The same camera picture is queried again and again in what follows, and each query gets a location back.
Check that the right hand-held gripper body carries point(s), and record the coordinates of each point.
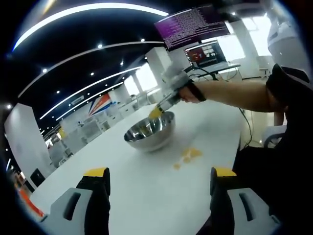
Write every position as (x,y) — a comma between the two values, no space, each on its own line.
(174,80)

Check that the row of white office desks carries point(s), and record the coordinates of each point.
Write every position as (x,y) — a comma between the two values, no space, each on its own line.
(80,132)

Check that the white square pillar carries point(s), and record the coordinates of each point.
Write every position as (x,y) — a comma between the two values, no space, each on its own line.
(156,68)
(24,137)

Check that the large purple-screen monitor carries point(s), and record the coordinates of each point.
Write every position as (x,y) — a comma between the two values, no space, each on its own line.
(190,27)

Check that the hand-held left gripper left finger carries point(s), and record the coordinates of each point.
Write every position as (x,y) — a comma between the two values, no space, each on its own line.
(73,208)

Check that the small computer monitor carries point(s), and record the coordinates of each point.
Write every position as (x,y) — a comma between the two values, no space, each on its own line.
(203,54)

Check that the white chest-worn device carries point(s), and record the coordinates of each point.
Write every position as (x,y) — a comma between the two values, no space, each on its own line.
(281,36)

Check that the stainless steel bowl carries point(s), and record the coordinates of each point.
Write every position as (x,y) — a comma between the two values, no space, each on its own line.
(151,142)

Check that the white table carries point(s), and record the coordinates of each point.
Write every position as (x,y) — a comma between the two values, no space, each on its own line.
(122,166)

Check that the red blue wall banner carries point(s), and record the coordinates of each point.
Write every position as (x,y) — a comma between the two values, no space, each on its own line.
(100,105)

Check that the person's right hand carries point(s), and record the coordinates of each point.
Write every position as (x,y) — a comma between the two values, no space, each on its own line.
(193,95)

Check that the grey office chair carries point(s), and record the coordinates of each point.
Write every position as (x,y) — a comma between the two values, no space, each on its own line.
(272,137)

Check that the black box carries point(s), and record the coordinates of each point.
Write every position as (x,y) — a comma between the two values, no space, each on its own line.
(37,176)

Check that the yellow sign board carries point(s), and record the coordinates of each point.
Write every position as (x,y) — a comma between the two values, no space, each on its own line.
(61,133)

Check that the pile of yellow QQ candies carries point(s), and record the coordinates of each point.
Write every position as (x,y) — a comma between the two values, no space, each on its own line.
(193,153)

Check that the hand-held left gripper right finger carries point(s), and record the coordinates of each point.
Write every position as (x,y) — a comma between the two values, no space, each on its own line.
(247,210)

